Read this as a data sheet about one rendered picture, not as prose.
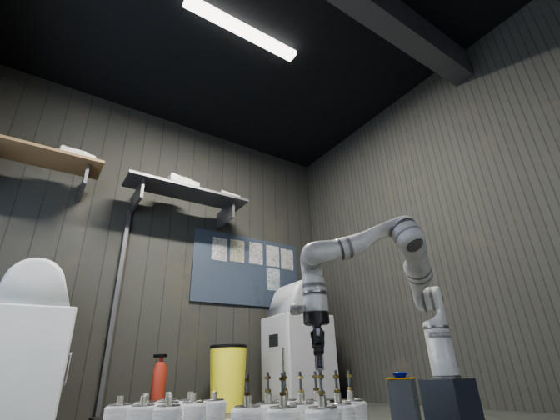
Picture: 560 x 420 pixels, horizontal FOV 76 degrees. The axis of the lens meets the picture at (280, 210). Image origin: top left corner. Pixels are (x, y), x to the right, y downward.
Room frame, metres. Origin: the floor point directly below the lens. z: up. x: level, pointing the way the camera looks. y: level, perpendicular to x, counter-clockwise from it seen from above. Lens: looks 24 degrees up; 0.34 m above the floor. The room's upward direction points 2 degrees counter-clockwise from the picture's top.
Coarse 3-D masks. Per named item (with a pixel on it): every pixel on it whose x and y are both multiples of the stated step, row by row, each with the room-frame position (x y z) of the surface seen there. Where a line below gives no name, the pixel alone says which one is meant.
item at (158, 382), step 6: (156, 354) 3.68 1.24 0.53; (162, 354) 3.67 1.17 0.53; (156, 366) 3.66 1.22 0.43; (162, 366) 3.67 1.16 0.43; (156, 372) 3.65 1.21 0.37; (162, 372) 3.67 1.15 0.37; (156, 378) 3.65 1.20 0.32; (162, 378) 3.67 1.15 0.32; (156, 384) 3.65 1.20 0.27; (162, 384) 3.68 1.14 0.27; (156, 390) 3.65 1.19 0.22; (162, 390) 3.68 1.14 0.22; (150, 396) 3.68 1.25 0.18; (156, 396) 3.65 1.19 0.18; (162, 396) 3.69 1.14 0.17
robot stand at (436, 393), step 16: (432, 384) 1.40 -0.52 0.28; (448, 384) 1.35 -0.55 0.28; (464, 384) 1.37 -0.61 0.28; (432, 400) 1.41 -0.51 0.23; (448, 400) 1.36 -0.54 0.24; (464, 400) 1.36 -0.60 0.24; (480, 400) 1.41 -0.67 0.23; (432, 416) 1.42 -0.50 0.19; (448, 416) 1.37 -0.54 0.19; (464, 416) 1.35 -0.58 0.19; (480, 416) 1.40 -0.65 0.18
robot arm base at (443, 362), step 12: (432, 336) 1.40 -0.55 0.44; (444, 336) 1.39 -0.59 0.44; (432, 348) 1.41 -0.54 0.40; (444, 348) 1.39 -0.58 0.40; (432, 360) 1.41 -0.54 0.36; (444, 360) 1.39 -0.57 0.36; (456, 360) 1.41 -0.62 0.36; (432, 372) 1.43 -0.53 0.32; (444, 372) 1.39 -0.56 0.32; (456, 372) 1.39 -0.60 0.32
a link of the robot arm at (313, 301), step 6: (306, 294) 1.05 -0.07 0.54; (312, 294) 1.04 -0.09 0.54; (318, 294) 1.04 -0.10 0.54; (324, 294) 1.05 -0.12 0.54; (306, 300) 1.05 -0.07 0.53; (312, 300) 1.04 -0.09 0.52; (318, 300) 1.04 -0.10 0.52; (324, 300) 1.05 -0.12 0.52; (294, 306) 1.03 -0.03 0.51; (300, 306) 1.05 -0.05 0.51; (306, 306) 1.05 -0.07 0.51; (312, 306) 1.04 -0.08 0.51; (318, 306) 1.04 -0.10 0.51; (324, 306) 1.05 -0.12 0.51; (294, 312) 1.08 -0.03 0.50; (300, 312) 1.08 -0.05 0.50
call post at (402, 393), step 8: (392, 384) 1.14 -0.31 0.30; (400, 384) 1.13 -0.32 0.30; (408, 384) 1.12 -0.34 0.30; (392, 392) 1.14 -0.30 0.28; (400, 392) 1.13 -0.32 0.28; (408, 392) 1.12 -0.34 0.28; (416, 392) 1.16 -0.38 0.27; (392, 400) 1.15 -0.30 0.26; (400, 400) 1.14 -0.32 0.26; (408, 400) 1.12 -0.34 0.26; (416, 400) 1.15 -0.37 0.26; (392, 408) 1.15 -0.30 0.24; (400, 408) 1.14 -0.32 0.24; (408, 408) 1.13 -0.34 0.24; (416, 408) 1.13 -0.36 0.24; (392, 416) 1.15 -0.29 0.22; (400, 416) 1.14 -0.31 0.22; (408, 416) 1.13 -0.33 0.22; (416, 416) 1.12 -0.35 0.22
